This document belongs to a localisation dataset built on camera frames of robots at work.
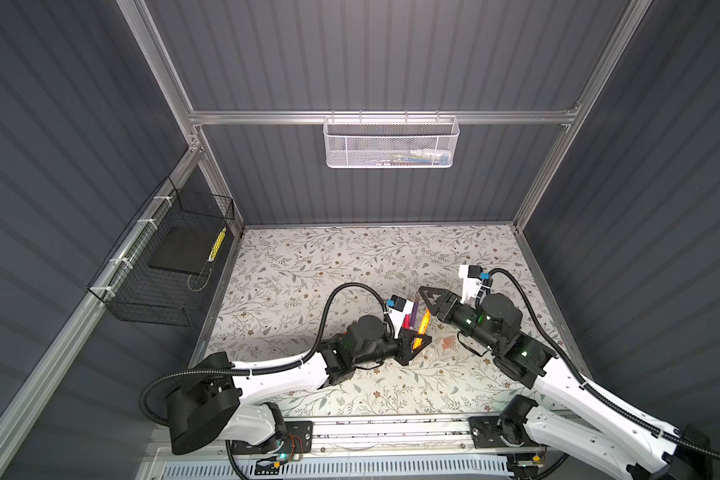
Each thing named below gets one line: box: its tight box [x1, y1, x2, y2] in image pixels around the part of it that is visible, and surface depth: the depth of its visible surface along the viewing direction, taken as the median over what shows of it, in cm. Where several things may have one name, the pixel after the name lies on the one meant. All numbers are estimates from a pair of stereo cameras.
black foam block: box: [148, 226, 223, 275], surface depth 77 cm
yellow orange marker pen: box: [412, 308, 431, 350], surface depth 71 cm
